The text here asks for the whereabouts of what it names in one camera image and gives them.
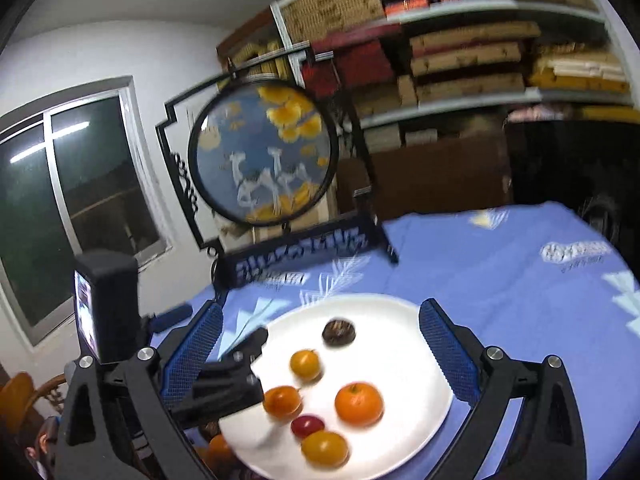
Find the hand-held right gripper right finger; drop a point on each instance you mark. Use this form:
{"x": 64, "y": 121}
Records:
{"x": 447, "y": 355}

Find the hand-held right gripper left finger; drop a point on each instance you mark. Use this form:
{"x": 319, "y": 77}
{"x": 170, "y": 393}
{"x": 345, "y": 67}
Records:
{"x": 192, "y": 355}

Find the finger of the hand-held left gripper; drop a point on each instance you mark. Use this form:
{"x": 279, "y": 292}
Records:
{"x": 235, "y": 380}
{"x": 170, "y": 317}

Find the white round plate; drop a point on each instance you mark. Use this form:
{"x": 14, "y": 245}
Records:
{"x": 400, "y": 360}

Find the small orange tangerine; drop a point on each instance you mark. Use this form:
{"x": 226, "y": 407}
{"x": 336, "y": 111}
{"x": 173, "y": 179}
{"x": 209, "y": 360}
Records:
{"x": 220, "y": 454}
{"x": 282, "y": 401}
{"x": 359, "y": 403}

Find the yellow plum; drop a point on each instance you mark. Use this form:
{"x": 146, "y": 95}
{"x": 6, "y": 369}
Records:
{"x": 305, "y": 364}
{"x": 325, "y": 448}

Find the red plum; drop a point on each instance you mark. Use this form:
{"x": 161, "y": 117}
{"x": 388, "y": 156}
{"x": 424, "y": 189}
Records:
{"x": 306, "y": 425}

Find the brown chestnut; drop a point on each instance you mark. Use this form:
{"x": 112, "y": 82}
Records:
{"x": 338, "y": 332}

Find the blue printed tablecloth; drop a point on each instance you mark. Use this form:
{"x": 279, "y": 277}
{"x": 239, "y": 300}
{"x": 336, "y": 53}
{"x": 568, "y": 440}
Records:
{"x": 500, "y": 285}

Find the wooden chair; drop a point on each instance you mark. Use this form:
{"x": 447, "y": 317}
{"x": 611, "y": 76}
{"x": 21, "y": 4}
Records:
{"x": 20, "y": 395}

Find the white framed window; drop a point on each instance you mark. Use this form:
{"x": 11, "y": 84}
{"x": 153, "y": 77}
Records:
{"x": 90, "y": 170}

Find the large brown cardboard sheet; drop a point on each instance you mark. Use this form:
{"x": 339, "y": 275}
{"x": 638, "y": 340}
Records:
{"x": 435, "y": 180}

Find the round embroidered table screen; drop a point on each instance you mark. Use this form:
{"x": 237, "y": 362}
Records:
{"x": 260, "y": 160}

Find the white shelf unit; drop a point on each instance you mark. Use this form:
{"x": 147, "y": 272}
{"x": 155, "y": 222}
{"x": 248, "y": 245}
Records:
{"x": 450, "y": 108}

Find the pink cloth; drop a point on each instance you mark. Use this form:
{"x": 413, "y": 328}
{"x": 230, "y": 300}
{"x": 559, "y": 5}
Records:
{"x": 535, "y": 112}

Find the stack of flat cardboard boxes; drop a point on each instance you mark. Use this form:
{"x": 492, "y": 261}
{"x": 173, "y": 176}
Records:
{"x": 470, "y": 60}

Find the stack of red boxes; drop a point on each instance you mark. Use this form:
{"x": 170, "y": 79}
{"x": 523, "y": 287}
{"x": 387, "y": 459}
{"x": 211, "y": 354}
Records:
{"x": 357, "y": 62}

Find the stack of yellow boxes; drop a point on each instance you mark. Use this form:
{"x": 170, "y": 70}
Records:
{"x": 575, "y": 67}

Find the woven pattern box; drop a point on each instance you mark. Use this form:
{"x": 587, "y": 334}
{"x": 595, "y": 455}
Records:
{"x": 327, "y": 5}

